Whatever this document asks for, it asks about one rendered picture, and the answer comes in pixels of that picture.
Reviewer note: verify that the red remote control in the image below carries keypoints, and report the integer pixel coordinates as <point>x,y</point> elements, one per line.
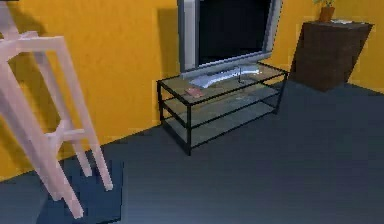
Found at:
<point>194,92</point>

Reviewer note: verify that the black glass television stand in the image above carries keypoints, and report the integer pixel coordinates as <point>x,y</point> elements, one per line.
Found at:
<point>220,110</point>

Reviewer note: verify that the silver flat television set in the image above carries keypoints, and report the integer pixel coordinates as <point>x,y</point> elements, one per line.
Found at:
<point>233,30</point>

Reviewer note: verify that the dark brown wooden cabinet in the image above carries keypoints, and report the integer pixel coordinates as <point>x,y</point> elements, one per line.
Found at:
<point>328,55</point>

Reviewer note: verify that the house plant in orange pot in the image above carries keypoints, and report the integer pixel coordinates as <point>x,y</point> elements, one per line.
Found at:
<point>326,12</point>

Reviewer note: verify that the white flat paper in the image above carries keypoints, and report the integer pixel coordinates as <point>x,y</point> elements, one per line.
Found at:
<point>341,21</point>

